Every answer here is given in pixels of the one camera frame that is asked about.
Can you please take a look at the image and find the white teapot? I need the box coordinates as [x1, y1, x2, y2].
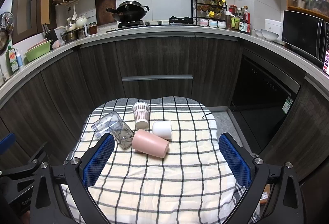
[75, 15, 88, 28]

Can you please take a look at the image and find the white cup lying down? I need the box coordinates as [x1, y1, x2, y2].
[152, 120, 172, 141]

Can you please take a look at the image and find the black microwave oven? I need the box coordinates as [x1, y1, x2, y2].
[282, 10, 328, 68]

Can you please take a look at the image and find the clear square glass jar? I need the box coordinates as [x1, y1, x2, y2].
[92, 111, 134, 150]

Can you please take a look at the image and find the black dishwasher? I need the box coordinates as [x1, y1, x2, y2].
[230, 50, 301, 153]

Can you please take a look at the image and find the gas stove top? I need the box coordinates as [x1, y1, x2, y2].
[106, 16, 193, 33]

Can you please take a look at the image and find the green plastic basin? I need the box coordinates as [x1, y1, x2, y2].
[25, 40, 52, 63]

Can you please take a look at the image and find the green dish soap bottle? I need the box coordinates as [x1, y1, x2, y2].
[6, 40, 20, 75]

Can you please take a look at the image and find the pink plastic cup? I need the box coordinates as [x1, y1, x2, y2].
[132, 129, 169, 158]

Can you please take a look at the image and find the white cup red pattern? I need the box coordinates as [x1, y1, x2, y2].
[132, 101, 149, 130]

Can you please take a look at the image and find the white ceramic bowl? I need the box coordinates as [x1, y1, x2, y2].
[261, 29, 279, 41]

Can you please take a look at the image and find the checkered white tablecloth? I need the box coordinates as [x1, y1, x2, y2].
[61, 96, 261, 224]

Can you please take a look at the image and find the dark wooden cutting board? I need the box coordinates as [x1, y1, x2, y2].
[95, 0, 117, 26]

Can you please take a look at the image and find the white rice cooker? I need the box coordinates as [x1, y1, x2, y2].
[264, 19, 283, 41]

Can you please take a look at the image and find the black spice rack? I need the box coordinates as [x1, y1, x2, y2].
[191, 0, 227, 28]

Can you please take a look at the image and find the black wok on stove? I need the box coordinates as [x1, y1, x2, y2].
[106, 1, 150, 22]

